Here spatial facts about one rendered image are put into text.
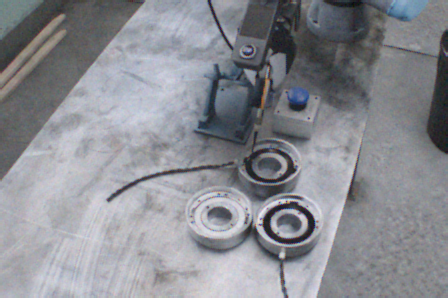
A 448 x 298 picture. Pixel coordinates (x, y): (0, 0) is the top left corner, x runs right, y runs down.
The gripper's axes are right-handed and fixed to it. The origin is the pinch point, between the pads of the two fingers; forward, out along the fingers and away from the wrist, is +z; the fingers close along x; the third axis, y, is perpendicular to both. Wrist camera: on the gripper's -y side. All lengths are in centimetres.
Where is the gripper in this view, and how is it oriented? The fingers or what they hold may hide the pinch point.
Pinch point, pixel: (265, 86)
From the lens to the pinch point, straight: 95.2
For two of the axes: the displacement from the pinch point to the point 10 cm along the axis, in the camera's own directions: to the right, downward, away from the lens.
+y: 3.5, -6.5, 6.8
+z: 0.0, 7.3, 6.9
